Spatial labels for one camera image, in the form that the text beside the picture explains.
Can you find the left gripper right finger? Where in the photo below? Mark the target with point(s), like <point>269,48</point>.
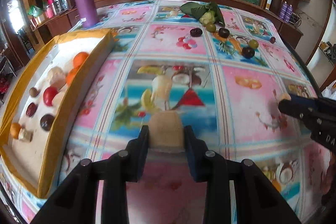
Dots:
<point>207,166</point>

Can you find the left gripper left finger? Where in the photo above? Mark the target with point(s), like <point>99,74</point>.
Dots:
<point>124,166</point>

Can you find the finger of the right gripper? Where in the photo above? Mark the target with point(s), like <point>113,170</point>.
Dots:
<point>315,103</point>
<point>307,115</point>

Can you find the small beige cake piece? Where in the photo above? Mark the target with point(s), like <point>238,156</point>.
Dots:
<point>284,96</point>

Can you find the long beige cake piece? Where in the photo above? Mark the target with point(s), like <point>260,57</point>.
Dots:
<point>166,132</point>

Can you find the dark plum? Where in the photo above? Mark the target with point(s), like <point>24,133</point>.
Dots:
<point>223,32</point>
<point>247,52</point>
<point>46,122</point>

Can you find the red tomato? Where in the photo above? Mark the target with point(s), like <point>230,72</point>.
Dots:
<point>49,94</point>

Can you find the orange pair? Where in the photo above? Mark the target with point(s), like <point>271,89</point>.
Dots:
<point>79,59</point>
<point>70,76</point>

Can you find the dried red date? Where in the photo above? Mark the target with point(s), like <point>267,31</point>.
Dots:
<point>31,109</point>

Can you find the large beige cake chunk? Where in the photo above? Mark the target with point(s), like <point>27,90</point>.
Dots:
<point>56,77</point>

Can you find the large orange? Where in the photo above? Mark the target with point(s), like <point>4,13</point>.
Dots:
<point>15,129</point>

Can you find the small brown kiwi fruit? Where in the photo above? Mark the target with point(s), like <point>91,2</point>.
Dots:
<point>34,92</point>

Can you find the round beige cake piece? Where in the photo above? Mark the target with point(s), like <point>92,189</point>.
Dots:
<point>56,101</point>

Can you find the small red cherry fruit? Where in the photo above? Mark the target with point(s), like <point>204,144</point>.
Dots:
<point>272,40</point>

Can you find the dark plum front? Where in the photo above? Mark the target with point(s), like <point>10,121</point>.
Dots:
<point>247,52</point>

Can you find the green plum right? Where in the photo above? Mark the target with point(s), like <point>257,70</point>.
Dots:
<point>253,44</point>

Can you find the green plum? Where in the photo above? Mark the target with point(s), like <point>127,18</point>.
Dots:
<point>210,27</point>
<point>253,44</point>

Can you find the yellow taped foam tray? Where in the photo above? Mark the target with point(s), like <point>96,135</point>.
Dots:
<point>34,159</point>

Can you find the purple bottles on shelf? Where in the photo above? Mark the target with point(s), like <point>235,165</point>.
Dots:
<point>285,12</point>

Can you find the dark plum back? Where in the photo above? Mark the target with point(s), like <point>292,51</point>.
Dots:
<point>223,32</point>

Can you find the green plum left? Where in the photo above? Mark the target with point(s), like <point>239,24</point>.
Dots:
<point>210,27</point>

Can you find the dark date near cakes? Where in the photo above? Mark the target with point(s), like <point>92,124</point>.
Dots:
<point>196,32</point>

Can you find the green custard apple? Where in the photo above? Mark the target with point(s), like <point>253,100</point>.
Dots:
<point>207,17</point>

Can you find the green leaves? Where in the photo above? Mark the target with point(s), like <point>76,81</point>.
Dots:
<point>196,10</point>

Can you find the wooden sideboard counter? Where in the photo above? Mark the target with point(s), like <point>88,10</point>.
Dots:
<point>57,25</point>

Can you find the pink bottle on counter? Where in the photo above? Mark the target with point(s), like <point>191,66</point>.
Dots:
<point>49,11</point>

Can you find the green bag on counter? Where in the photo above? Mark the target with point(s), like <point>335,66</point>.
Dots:
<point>35,11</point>

